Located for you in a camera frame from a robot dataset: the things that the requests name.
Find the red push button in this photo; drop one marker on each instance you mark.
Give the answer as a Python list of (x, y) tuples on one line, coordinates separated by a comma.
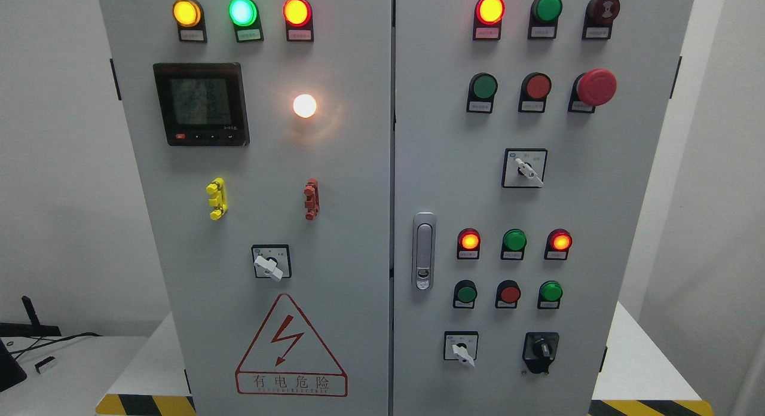
[(507, 295), (533, 93)]

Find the green push button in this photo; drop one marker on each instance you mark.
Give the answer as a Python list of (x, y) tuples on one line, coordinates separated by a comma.
[(464, 295), (481, 93), (550, 295)]

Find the grey right cabinet door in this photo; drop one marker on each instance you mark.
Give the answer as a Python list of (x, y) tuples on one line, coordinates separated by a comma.
[(449, 162)]

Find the red lit indicator lower left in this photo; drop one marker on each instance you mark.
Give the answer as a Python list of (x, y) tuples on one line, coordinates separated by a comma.
[(468, 244)]

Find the small white black adapter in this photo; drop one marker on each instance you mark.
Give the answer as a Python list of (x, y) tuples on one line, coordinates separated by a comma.
[(45, 364)]

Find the green push button lower right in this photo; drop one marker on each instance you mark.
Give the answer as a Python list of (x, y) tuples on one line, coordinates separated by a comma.
[(550, 295)]

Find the red terminal connector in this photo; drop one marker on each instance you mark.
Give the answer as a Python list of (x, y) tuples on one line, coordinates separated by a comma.
[(311, 201)]

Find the red emergency stop mushroom button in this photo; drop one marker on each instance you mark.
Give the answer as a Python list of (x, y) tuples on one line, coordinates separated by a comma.
[(591, 89)]

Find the red lit indicator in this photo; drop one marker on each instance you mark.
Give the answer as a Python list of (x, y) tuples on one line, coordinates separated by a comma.
[(488, 20), (468, 244)]

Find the green push button lower left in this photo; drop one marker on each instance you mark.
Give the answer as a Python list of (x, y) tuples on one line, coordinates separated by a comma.
[(464, 295)]

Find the white selector switch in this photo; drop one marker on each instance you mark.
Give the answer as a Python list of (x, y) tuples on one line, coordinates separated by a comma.
[(461, 346), (524, 168)]

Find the white platform with hazard stripes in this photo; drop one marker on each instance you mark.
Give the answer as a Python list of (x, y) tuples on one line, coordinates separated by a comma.
[(635, 379)]

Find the white selector switch upper right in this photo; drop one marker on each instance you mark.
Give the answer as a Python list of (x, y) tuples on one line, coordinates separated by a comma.
[(524, 168)]

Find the dark red buzzer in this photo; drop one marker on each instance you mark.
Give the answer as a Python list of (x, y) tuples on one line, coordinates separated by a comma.
[(599, 19)]

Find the red lit indicator right top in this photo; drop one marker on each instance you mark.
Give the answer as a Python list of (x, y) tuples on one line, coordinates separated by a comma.
[(488, 20)]

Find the yellow terminal connector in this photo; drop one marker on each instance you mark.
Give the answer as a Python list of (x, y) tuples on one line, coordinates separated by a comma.
[(217, 198)]

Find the white selector switch lower right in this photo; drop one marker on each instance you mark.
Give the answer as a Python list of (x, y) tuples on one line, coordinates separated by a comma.
[(461, 346)]

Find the silver door latch handle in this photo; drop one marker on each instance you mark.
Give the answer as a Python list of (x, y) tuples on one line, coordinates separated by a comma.
[(424, 227)]

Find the black digital power meter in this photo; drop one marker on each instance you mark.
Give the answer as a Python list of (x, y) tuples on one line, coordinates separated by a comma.
[(202, 104)]

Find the white selector switch left door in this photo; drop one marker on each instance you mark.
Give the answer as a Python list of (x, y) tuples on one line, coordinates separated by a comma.
[(271, 261)]

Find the white glowing lamp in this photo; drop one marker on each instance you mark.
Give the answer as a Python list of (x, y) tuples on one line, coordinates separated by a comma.
[(304, 105)]

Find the red electric hazard warning sticker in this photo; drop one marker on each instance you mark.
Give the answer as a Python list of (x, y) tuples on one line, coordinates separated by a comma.
[(288, 357)]

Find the red lit indicator left door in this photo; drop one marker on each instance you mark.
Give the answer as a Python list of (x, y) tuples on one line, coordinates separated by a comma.
[(298, 16)]

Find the black device with antenna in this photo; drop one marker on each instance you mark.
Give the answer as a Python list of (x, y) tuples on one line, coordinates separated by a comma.
[(33, 328)]

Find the yellow indicator light top left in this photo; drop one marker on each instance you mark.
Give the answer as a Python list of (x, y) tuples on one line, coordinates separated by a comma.
[(189, 17)]

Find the green push button upper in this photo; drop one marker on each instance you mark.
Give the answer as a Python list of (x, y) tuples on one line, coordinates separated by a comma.
[(481, 93)]

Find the red push button upper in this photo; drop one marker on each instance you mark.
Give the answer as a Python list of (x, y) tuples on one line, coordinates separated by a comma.
[(533, 93)]

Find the green indicator light top right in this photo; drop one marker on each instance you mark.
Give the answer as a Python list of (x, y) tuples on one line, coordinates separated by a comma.
[(543, 20)]

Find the green indicator light lower middle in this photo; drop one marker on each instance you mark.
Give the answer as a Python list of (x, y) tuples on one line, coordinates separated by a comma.
[(513, 245)]

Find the red indicator light lower right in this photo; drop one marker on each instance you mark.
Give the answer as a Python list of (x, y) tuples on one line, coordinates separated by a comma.
[(558, 244)]

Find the grey left cabinet door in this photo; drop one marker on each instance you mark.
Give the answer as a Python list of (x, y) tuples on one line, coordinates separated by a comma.
[(339, 260)]

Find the black object at left edge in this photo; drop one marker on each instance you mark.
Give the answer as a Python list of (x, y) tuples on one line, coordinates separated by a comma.
[(11, 372)]

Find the black rotary knob switch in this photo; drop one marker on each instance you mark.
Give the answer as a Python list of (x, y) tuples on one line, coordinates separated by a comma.
[(540, 350)]

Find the green lit indicator light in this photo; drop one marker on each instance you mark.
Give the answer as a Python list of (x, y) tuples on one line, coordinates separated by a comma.
[(245, 17)]

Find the grey cabinet door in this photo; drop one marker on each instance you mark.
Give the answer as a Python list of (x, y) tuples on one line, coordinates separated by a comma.
[(339, 260), (449, 162)]

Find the red push button lower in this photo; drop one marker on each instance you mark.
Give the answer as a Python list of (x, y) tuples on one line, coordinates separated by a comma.
[(507, 295)]

